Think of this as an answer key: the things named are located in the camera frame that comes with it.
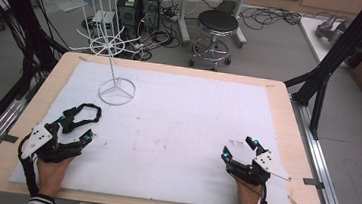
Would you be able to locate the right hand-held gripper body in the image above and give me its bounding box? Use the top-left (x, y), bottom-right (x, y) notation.
top-left (223, 146), bottom-right (296, 191)

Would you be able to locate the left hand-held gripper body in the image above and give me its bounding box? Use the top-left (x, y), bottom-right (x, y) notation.
top-left (20, 118), bottom-right (86, 167)

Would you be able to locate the black headband loop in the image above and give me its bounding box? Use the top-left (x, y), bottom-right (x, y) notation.
top-left (61, 100), bottom-right (103, 132)

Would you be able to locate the person's left hand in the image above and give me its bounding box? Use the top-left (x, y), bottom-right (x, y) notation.
top-left (32, 152), bottom-right (76, 202)

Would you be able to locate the person's right hand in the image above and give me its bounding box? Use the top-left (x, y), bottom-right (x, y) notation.
top-left (232, 178), bottom-right (265, 204)

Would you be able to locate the black tape piece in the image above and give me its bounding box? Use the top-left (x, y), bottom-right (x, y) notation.
top-left (301, 176), bottom-right (326, 191)
top-left (1, 133), bottom-right (20, 145)

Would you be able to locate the white foam mat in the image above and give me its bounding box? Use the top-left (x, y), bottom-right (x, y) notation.
top-left (7, 53), bottom-right (305, 204)

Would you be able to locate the green and white device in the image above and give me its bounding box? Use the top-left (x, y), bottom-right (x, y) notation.
top-left (90, 8), bottom-right (117, 32)

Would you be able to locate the black computer tower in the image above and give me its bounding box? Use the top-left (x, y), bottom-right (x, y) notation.
top-left (137, 0), bottom-right (163, 33)
top-left (113, 0), bottom-right (144, 41)

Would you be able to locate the black round stool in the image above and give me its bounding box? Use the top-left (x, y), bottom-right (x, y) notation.
top-left (187, 7), bottom-right (242, 74)

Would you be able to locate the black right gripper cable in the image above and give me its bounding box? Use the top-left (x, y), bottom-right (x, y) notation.
top-left (259, 182), bottom-right (270, 204)

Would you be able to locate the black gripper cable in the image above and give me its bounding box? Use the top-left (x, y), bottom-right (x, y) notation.
top-left (13, 132), bottom-right (46, 199)
top-left (259, 182), bottom-right (270, 204)

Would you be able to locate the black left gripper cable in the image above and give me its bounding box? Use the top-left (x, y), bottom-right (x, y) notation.
top-left (13, 132), bottom-right (46, 199)

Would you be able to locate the white wire display rack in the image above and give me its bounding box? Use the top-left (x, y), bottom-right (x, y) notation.
top-left (51, 0), bottom-right (147, 109)

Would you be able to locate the black metal frame post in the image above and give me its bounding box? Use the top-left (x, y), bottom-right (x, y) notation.
top-left (0, 0), bottom-right (74, 105)
top-left (278, 0), bottom-right (362, 146)

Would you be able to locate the black floor cable bundle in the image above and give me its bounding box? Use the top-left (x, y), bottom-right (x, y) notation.
top-left (237, 2), bottom-right (304, 36)

